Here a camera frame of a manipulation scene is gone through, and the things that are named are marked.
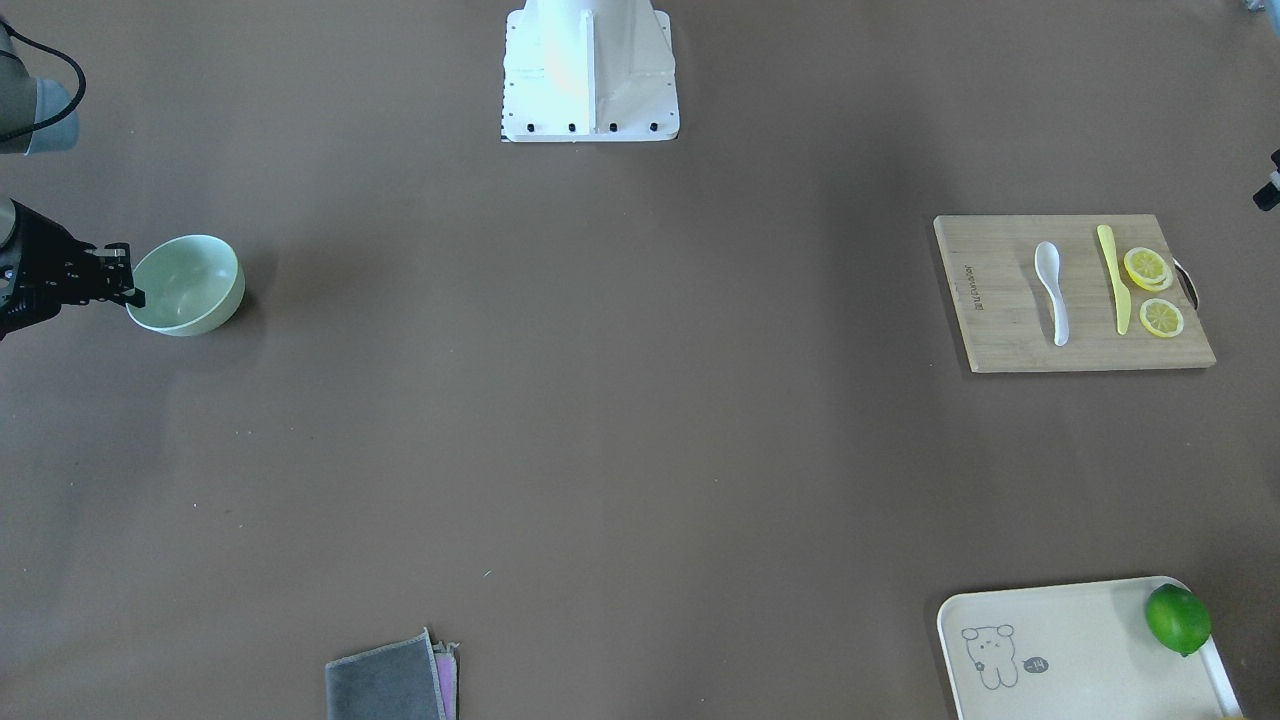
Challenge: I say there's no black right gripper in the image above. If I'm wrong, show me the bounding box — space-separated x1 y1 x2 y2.
1 200 146 337

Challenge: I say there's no light green bowl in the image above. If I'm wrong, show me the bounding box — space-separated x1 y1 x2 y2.
125 234 246 337

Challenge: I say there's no white ceramic spoon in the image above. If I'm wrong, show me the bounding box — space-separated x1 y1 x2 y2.
1034 241 1070 347

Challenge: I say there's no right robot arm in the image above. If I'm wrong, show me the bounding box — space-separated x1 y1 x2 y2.
1 22 147 337

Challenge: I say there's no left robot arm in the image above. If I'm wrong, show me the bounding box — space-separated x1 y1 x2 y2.
1252 149 1280 211

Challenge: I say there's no grey folded cloth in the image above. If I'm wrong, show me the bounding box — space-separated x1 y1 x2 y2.
325 628 460 719

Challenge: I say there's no bamboo cutting board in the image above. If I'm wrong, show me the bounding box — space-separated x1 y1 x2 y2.
933 214 1217 374

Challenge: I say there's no yellow plastic knife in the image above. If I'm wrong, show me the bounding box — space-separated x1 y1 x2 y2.
1096 224 1132 336

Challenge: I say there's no cream serving tray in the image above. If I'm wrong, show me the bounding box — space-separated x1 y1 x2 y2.
936 577 1244 719

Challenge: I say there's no top stacked lemon slice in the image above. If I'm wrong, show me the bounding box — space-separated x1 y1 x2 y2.
1124 247 1172 292

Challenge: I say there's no stacked lemon slice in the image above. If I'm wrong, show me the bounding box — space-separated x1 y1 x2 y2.
1126 263 1172 292
1124 247 1172 292

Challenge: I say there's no single lemon slice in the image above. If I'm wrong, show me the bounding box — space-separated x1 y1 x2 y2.
1139 299 1185 340

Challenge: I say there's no lower stacked lemon slice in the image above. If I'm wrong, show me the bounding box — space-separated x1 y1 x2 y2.
1126 263 1172 292

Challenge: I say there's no green lime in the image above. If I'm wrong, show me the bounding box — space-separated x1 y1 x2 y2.
1144 583 1212 657

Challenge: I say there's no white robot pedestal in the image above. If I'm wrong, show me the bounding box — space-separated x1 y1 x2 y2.
500 1 681 143

